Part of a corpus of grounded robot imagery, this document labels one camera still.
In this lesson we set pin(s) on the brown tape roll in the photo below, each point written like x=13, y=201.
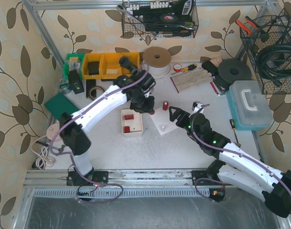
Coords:
x=92, y=93

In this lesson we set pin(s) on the black foam disc spool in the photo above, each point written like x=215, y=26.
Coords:
x=231, y=70

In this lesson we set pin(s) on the round sanding disc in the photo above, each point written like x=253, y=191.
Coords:
x=52, y=131

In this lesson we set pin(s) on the green storage bin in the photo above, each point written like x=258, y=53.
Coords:
x=73, y=62

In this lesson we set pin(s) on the orange handled pliers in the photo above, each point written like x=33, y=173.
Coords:
x=244, y=27

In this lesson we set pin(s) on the beige work glove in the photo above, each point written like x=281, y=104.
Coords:
x=191, y=78

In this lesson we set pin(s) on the small yellow black screwdriver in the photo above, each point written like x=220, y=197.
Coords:
x=188, y=68

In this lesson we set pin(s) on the yellow black screwdriver by toolbox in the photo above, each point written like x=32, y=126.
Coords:
x=234, y=130

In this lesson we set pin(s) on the white cable spool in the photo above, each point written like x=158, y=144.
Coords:
x=156, y=60

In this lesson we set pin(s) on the black box in bin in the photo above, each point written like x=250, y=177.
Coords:
x=93, y=68

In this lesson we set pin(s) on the wire basket with tools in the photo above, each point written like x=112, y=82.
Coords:
x=159, y=18

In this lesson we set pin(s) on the green foam pad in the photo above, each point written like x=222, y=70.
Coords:
x=59, y=104

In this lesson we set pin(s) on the yellow storage bins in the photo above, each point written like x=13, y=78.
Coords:
x=109, y=67

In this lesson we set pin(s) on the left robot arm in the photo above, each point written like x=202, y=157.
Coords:
x=74, y=127

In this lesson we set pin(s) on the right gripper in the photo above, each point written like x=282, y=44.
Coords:
x=183, y=118

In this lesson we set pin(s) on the wire basket with hoses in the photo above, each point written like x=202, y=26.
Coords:
x=269, y=51

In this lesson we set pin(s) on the glass jar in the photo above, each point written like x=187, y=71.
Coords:
x=64, y=87

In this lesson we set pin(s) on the black battery charger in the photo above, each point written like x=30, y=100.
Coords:
x=75, y=82

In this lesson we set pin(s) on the teal clear toolbox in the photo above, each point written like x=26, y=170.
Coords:
x=249, y=107

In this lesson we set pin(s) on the red large spring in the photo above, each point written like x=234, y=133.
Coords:
x=165, y=106

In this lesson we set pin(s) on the black brush with sponge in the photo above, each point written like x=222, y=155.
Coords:
x=212, y=65

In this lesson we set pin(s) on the grey pipe fitting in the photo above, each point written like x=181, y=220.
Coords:
x=125, y=63

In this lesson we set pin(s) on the white spring tray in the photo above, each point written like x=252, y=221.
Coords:
x=136, y=125

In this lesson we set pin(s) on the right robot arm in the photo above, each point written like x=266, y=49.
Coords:
x=234, y=166

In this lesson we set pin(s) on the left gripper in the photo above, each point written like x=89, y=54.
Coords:
x=143, y=108

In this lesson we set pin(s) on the aluminium rail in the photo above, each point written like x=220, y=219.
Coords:
x=124, y=177

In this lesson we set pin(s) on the white four-peg base plate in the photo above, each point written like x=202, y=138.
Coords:
x=162, y=121

